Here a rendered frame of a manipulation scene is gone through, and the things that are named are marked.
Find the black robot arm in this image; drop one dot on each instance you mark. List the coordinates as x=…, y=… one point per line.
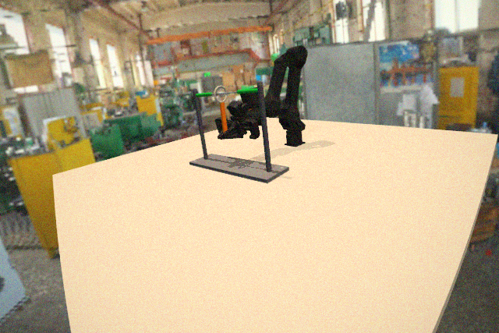
x=294, y=58

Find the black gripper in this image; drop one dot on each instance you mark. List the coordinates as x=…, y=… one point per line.
x=236, y=128

